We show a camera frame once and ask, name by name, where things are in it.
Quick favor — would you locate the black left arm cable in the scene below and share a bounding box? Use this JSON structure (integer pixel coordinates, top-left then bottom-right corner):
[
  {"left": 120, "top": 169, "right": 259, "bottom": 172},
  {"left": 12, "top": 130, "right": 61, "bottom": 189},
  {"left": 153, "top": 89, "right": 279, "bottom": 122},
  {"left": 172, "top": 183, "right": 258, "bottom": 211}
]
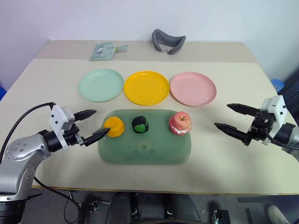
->
[{"left": 0, "top": 101, "right": 57, "bottom": 164}]

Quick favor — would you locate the blue plastic object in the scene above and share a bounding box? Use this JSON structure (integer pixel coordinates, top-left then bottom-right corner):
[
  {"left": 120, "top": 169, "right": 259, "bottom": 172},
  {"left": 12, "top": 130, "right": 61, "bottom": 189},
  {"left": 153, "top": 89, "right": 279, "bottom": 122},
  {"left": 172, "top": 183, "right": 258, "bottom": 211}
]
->
[{"left": 0, "top": 80, "right": 7, "bottom": 101}]

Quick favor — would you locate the green plastic packet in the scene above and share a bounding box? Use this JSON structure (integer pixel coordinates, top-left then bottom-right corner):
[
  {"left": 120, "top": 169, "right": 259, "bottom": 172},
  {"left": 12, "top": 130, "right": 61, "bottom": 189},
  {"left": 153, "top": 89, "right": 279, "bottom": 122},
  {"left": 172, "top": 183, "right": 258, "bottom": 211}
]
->
[{"left": 89, "top": 41, "right": 128, "bottom": 62}]

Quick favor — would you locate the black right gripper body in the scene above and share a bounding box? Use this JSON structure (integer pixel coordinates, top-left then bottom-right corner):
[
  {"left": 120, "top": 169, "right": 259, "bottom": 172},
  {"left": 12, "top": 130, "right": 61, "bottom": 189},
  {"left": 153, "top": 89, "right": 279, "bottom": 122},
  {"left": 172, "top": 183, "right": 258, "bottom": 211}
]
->
[{"left": 247, "top": 109, "right": 276, "bottom": 141}]

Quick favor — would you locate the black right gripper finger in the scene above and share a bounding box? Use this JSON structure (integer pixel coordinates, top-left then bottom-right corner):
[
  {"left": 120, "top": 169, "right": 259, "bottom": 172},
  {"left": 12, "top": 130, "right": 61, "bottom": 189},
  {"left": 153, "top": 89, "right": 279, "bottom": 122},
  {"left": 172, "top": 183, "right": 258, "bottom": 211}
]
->
[
  {"left": 227, "top": 103, "right": 260, "bottom": 117},
  {"left": 214, "top": 122, "right": 250, "bottom": 146}
]

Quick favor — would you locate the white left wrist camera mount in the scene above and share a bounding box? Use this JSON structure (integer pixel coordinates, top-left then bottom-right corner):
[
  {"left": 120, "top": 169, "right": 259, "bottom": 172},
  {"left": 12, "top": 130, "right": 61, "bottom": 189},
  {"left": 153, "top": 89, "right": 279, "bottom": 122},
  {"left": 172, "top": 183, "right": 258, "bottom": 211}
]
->
[{"left": 48, "top": 104, "right": 76, "bottom": 150}]

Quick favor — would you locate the translucent green tray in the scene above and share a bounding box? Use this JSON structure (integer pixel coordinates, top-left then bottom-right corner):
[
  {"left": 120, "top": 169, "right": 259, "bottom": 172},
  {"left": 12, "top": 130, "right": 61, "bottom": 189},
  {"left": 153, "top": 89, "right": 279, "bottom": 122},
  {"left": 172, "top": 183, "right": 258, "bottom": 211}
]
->
[{"left": 97, "top": 109, "right": 192, "bottom": 166}]

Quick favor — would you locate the white shoe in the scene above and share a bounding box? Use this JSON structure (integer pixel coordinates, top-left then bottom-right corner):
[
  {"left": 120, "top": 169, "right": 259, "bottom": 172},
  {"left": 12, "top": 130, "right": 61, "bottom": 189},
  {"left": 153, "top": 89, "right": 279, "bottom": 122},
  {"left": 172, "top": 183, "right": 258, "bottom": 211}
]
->
[{"left": 267, "top": 204, "right": 290, "bottom": 224}]

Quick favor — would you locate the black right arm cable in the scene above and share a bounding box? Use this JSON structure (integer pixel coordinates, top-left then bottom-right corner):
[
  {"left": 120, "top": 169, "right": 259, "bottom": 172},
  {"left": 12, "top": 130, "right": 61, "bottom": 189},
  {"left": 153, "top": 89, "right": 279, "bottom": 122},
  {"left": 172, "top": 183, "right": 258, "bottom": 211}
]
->
[{"left": 265, "top": 133, "right": 299, "bottom": 150}]

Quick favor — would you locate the dark green avocado toy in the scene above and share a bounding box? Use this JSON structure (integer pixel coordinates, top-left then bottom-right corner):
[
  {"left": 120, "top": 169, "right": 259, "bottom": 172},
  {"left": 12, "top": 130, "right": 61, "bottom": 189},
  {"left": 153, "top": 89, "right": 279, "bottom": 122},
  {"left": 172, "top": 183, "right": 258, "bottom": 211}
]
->
[{"left": 131, "top": 115, "right": 150, "bottom": 134}]

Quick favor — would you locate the thin black hanging cable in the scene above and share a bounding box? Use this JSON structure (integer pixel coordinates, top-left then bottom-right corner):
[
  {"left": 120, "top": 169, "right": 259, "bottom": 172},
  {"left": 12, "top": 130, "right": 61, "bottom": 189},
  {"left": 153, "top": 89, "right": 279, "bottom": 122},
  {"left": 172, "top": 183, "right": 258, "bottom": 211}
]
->
[{"left": 34, "top": 176, "right": 82, "bottom": 224}]

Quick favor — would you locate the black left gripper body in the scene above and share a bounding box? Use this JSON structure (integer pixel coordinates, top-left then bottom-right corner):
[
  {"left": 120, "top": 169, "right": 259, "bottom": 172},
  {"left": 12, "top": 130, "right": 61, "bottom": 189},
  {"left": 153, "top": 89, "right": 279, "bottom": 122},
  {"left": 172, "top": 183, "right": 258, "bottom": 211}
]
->
[{"left": 63, "top": 125, "right": 85, "bottom": 147}]

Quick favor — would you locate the blue round object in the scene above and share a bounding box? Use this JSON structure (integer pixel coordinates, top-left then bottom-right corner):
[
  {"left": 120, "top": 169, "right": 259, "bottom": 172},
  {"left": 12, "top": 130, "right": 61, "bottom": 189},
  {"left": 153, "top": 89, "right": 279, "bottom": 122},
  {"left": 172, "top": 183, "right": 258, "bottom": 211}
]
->
[{"left": 271, "top": 78, "right": 285, "bottom": 93}]

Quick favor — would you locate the pink plate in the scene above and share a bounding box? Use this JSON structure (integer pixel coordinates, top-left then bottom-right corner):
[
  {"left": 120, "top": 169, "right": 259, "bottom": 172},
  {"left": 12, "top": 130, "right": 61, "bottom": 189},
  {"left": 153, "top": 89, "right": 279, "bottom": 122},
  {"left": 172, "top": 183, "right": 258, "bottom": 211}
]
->
[{"left": 170, "top": 71, "right": 217, "bottom": 107}]

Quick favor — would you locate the dark rounded shape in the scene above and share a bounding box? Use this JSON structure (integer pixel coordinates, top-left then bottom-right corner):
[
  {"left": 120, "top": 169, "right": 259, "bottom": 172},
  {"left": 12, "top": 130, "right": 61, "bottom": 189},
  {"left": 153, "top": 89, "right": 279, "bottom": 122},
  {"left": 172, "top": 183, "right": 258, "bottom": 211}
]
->
[{"left": 106, "top": 192, "right": 141, "bottom": 224}]

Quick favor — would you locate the orange toy fruit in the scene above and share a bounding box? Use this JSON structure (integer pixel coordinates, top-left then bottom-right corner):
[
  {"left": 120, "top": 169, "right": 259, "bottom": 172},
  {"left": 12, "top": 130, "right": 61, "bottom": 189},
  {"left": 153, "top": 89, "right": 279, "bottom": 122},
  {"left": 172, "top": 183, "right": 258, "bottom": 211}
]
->
[{"left": 103, "top": 116, "right": 126, "bottom": 138}]

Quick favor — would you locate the small black metal bracket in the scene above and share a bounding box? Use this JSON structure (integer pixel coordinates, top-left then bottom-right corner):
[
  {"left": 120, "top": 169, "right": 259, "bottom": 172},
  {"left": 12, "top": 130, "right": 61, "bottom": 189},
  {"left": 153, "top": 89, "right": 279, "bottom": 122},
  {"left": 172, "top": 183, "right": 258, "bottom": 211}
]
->
[
  {"left": 211, "top": 209, "right": 231, "bottom": 224},
  {"left": 80, "top": 200, "right": 99, "bottom": 214}
]

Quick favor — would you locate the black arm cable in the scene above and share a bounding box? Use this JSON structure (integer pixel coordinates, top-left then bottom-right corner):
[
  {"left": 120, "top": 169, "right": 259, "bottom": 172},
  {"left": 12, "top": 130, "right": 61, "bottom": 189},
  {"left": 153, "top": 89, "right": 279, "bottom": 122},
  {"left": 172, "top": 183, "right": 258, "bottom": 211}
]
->
[
  {"left": 265, "top": 133, "right": 299, "bottom": 150},
  {"left": 0, "top": 101, "right": 57, "bottom": 164}
]

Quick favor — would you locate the grey curved foam cushion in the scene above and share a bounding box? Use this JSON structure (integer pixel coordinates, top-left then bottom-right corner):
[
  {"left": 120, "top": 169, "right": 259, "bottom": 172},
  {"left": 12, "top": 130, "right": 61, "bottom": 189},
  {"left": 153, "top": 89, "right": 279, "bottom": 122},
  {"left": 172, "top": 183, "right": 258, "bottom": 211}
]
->
[{"left": 152, "top": 28, "right": 187, "bottom": 56}]

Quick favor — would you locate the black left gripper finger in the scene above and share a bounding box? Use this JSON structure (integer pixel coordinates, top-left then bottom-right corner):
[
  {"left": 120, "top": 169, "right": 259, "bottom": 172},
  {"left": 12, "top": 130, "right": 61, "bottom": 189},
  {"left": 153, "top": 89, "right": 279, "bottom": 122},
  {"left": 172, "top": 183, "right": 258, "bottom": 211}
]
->
[
  {"left": 82, "top": 127, "right": 111, "bottom": 147},
  {"left": 73, "top": 109, "right": 97, "bottom": 122}
]

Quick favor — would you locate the yellow plate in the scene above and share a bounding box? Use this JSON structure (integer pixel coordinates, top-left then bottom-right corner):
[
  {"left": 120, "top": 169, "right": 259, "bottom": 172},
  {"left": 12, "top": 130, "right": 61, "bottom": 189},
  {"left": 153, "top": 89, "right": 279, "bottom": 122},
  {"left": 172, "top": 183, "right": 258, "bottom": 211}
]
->
[{"left": 123, "top": 70, "right": 170, "bottom": 106}]

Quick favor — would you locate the red toy apple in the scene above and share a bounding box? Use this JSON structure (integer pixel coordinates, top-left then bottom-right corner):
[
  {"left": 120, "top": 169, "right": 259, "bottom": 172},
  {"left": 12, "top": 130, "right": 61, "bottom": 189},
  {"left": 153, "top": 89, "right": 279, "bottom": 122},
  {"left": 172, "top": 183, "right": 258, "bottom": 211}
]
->
[{"left": 169, "top": 111, "right": 193, "bottom": 135}]

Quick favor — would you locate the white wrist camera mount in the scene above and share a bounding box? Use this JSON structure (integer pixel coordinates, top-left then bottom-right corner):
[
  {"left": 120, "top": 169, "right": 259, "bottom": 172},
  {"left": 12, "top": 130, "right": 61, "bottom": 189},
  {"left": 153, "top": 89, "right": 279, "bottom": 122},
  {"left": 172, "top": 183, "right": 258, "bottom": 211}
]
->
[
  {"left": 260, "top": 95, "right": 288, "bottom": 146},
  {"left": 48, "top": 104, "right": 76, "bottom": 150}
]

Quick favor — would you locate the black mesh object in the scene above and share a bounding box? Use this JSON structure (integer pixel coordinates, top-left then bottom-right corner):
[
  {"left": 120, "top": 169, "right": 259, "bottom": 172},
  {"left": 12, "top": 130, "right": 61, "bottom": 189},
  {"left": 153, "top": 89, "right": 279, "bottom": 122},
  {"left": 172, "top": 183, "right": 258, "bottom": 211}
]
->
[{"left": 277, "top": 67, "right": 299, "bottom": 114}]

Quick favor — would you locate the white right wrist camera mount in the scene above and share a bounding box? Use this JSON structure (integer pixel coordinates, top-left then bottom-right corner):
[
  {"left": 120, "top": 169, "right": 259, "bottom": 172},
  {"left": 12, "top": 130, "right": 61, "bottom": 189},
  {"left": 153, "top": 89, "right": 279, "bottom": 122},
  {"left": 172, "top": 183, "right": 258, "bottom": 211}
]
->
[{"left": 260, "top": 95, "right": 288, "bottom": 146}]

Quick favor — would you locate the mint green plate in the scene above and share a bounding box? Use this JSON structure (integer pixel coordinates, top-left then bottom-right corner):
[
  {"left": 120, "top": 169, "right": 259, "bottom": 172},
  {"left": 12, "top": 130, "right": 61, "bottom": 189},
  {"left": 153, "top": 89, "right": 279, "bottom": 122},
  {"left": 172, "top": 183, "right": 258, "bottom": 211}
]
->
[{"left": 78, "top": 68, "right": 124, "bottom": 103}]

